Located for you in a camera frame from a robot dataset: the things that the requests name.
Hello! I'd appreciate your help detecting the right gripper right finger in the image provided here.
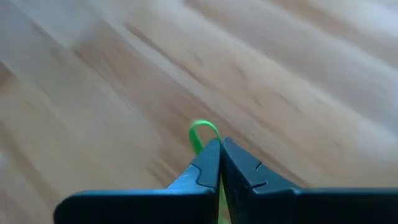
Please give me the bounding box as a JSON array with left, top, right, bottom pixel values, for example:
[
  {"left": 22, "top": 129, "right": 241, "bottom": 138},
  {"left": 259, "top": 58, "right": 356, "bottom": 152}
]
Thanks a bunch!
[{"left": 221, "top": 136, "right": 398, "bottom": 224}]

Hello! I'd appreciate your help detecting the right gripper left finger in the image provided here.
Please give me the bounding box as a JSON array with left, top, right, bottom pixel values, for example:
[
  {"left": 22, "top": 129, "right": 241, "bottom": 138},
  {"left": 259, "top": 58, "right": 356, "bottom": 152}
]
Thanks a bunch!
[{"left": 53, "top": 138, "right": 222, "bottom": 224}]

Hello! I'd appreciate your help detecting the green rubber band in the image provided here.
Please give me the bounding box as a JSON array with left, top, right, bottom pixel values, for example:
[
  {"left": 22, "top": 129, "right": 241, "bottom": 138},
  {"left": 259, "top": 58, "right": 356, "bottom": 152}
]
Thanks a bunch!
[{"left": 188, "top": 119, "right": 231, "bottom": 224}]

